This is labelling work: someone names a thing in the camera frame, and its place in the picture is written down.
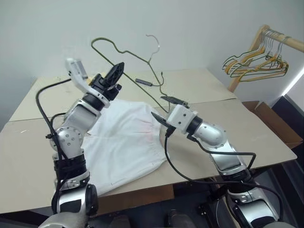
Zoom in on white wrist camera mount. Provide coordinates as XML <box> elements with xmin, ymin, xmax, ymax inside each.
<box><xmin>65</xmin><ymin>57</ymin><xmax>110</xmax><ymax>108</ymax></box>
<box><xmin>165</xmin><ymin>104</ymin><xmax>198</xmax><ymax>133</ymax></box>

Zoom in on brown cardboard sheet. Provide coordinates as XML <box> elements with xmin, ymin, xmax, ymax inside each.
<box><xmin>9</xmin><ymin>68</ymin><xmax>238</xmax><ymax>122</ymax></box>
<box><xmin>0</xmin><ymin>98</ymin><xmax>298</xmax><ymax>214</ymax></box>

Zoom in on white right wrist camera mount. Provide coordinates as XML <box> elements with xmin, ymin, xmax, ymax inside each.
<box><xmin>165</xmin><ymin>104</ymin><xmax>198</xmax><ymax>133</ymax></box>

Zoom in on black metal bracket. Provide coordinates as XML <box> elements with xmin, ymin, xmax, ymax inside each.
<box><xmin>198</xmin><ymin>197</ymin><xmax>228</xmax><ymax>228</ymax></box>

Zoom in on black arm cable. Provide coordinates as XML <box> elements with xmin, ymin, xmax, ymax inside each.
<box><xmin>35</xmin><ymin>78</ymin><xmax>72</xmax><ymax>214</ymax></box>
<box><xmin>163</xmin><ymin>128</ymin><xmax>283</xmax><ymax>214</ymax></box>

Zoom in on thin black adapter cable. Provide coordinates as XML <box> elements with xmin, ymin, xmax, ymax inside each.
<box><xmin>152</xmin><ymin>71</ymin><xmax>166</xmax><ymax>97</ymax></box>

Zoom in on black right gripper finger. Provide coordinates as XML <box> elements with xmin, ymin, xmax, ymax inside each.
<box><xmin>151</xmin><ymin>112</ymin><xmax>168</xmax><ymax>127</ymax></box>
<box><xmin>160</xmin><ymin>95</ymin><xmax>189</xmax><ymax>106</ymax></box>

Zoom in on small black adapter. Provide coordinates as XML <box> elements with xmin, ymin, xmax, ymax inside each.
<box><xmin>134</xmin><ymin>78</ymin><xmax>154</xmax><ymax>86</ymax></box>

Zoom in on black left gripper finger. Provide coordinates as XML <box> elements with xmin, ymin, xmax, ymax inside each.
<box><xmin>107</xmin><ymin>62</ymin><xmax>125</xmax><ymax>85</ymax></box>
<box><xmin>105</xmin><ymin>62</ymin><xmax>125</xmax><ymax>81</ymax></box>

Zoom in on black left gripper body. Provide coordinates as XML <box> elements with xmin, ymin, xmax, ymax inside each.
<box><xmin>91</xmin><ymin>73</ymin><xmax>123</xmax><ymax>100</ymax></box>

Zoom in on white shorts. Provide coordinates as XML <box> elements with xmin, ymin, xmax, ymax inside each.
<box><xmin>82</xmin><ymin>99</ymin><xmax>167</xmax><ymax>197</ymax></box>

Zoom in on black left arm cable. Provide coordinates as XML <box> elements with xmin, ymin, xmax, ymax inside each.
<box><xmin>35</xmin><ymin>78</ymin><xmax>72</xmax><ymax>214</ymax></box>

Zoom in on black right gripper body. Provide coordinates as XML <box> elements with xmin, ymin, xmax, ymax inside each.
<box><xmin>164</xmin><ymin>102</ymin><xmax>190</xmax><ymax>134</ymax></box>

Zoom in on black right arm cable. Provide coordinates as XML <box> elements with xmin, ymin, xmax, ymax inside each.
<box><xmin>163</xmin><ymin>128</ymin><xmax>283</xmax><ymax>214</ymax></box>

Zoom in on open brown cardboard box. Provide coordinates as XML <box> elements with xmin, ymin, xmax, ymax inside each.
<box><xmin>242</xmin><ymin>101</ymin><xmax>304</xmax><ymax>150</ymax></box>

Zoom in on yellow wire hanger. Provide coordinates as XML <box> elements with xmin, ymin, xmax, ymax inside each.
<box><xmin>224</xmin><ymin>35</ymin><xmax>276</xmax><ymax>76</ymax></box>
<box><xmin>229</xmin><ymin>40</ymin><xmax>289</xmax><ymax>79</ymax></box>

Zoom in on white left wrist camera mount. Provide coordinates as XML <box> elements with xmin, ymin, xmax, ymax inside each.
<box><xmin>65</xmin><ymin>57</ymin><xmax>110</xmax><ymax>108</ymax></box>

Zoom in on green wire hanger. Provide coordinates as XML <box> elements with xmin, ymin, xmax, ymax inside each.
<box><xmin>222</xmin><ymin>33</ymin><xmax>274</xmax><ymax>72</ymax></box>
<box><xmin>231</xmin><ymin>42</ymin><xmax>290</xmax><ymax>83</ymax></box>
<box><xmin>91</xmin><ymin>34</ymin><xmax>173</xmax><ymax>112</ymax></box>

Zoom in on wooden clothes rack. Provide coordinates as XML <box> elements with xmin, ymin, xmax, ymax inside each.
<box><xmin>227</xmin><ymin>24</ymin><xmax>304</xmax><ymax>93</ymax></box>

